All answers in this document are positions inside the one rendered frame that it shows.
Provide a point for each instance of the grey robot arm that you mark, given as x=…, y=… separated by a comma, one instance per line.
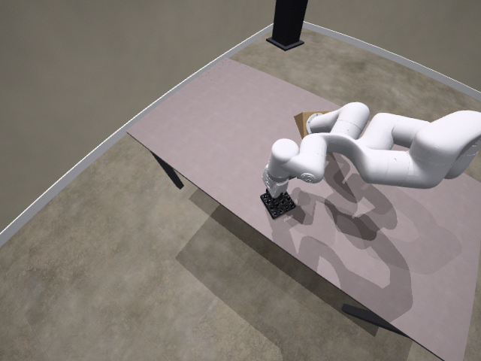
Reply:
x=432, y=154

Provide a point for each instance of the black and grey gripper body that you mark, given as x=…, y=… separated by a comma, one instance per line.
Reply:
x=274, y=188

